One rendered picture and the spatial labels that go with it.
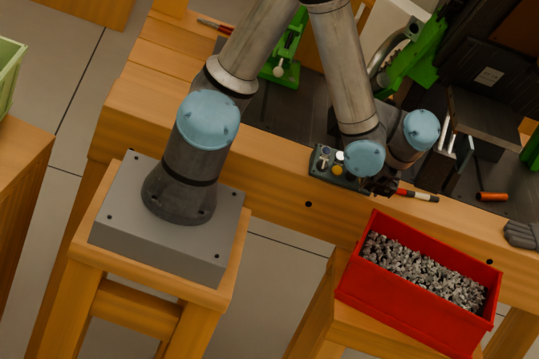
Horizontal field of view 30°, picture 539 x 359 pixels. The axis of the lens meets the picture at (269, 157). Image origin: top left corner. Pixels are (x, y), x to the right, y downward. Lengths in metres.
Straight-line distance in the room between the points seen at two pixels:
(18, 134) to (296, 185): 0.63
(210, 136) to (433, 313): 0.60
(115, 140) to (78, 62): 1.99
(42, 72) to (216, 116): 2.30
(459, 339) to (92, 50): 2.66
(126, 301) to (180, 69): 0.76
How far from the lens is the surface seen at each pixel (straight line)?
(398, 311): 2.11
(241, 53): 1.93
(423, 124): 1.97
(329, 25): 1.74
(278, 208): 2.32
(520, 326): 3.35
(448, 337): 2.13
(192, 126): 1.85
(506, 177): 2.70
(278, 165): 2.27
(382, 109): 1.97
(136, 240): 1.89
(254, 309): 3.30
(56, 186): 3.51
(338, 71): 1.78
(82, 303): 2.00
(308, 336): 2.38
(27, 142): 2.25
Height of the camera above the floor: 2.03
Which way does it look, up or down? 30 degrees down
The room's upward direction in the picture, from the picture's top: 24 degrees clockwise
